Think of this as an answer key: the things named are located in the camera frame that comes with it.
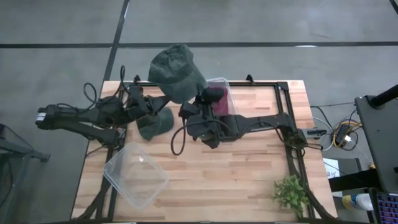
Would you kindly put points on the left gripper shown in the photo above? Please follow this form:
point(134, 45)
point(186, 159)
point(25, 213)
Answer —
point(140, 105)

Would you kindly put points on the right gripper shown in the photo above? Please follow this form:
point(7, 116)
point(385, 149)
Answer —
point(189, 110)

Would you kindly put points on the dark green baseball cap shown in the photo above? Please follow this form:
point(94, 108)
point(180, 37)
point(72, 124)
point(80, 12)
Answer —
point(174, 71)
point(158, 124)

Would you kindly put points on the maroon baseball cap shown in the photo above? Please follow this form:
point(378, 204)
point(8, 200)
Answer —
point(225, 107)

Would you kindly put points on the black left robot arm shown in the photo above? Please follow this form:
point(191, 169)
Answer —
point(77, 116)

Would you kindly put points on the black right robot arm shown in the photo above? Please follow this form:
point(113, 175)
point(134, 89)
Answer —
point(258, 126)

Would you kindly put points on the small clear plastic bin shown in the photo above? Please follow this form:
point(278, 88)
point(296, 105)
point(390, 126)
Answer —
point(225, 84)

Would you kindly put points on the large clear plastic bin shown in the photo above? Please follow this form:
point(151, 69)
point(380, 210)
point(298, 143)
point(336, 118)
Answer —
point(136, 180)

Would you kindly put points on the green artificial plant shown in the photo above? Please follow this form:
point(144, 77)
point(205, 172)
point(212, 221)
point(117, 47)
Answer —
point(290, 193)

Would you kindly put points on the grey metal stand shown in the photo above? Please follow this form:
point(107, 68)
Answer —
point(31, 154)

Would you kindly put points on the white paper sheet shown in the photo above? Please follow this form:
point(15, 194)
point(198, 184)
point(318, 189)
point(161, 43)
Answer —
point(330, 165)

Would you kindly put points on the black power adapter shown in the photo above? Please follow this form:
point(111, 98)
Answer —
point(342, 132)

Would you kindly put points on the black shelf board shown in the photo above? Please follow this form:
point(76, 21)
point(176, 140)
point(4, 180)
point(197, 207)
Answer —
point(351, 182)

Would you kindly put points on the grey laptop with backlit keyboard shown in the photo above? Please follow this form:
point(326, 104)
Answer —
point(379, 140)

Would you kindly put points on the white yellow blue bottle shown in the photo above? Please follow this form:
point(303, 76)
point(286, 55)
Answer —
point(360, 201)

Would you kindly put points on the black pole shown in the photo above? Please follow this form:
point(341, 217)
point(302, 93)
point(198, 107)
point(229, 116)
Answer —
point(384, 96)

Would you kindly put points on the black aluminium table frame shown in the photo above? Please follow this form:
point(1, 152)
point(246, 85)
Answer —
point(264, 84)

